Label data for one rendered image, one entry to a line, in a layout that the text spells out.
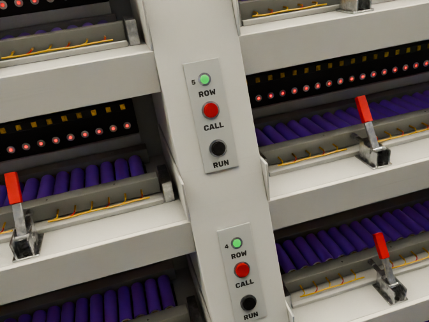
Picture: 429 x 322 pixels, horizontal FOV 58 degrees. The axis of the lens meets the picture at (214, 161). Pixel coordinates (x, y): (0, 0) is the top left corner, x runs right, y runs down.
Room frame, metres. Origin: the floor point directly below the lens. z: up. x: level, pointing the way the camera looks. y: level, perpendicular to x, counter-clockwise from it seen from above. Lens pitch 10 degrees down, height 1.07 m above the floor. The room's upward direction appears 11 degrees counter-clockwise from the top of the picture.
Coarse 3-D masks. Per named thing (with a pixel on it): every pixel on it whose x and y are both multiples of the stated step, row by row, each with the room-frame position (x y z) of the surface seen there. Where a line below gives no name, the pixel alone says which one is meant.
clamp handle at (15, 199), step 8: (8, 176) 0.43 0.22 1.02; (16, 176) 0.43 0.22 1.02; (8, 184) 0.42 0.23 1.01; (16, 184) 0.42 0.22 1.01; (8, 192) 0.42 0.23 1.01; (16, 192) 0.42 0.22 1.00; (16, 200) 0.42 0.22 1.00; (16, 208) 0.42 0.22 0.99; (16, 216) 0.42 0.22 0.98; (16, 224) 0.41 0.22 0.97; (24, 224) 0.41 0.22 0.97; (24, 232) 0.41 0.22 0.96
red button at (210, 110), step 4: (208, 104) 0.43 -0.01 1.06; (212, 104) 0.43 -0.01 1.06; (204, 108) 0.43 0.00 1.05; (208, 108) 0.43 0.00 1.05; (212, 108) 0.43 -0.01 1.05; (216, 108) 0.43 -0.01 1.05; (204, 112) 0.43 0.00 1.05; (208, 112) 0.43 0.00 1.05; (212, 112) 0.43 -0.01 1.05; (216, 112) 0.43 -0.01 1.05; (208, 116) 0.43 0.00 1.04; (212, 116) 0.43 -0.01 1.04
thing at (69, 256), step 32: (160, 128) 0.57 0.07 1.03; (32, 160) 0.56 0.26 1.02; (160, 160) 0.58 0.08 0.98; (160, 192) 0.49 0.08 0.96; (96, 224) 0.45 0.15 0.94; (128, 224) 0.44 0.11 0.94; (160, 224) 0.43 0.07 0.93; (0, 256) 0.41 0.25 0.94; (64, 256) 0.40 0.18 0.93; (96, 256) 0.41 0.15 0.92; (128, 256) 0.42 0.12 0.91; (160, 256) 0.43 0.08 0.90; (0, 288) 0.39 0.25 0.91; (32, 288) 0.40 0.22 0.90
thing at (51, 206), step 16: (144, 176) 0.49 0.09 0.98; (64, 192) 0.48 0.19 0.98; (80, 192) 0.47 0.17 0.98; (96, 192) 0.47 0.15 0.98; (112, 192) 0.48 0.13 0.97; (128, 192) 0.48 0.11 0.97; (144, 192) 0.49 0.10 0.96; (0, 208) 0.46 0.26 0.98; (32, 208) 0.46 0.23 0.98; (48, 208) 0.46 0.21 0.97; (64, 208) 0.47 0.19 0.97; (80, 208) 0.47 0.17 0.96; (0, 224) 0.45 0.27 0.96
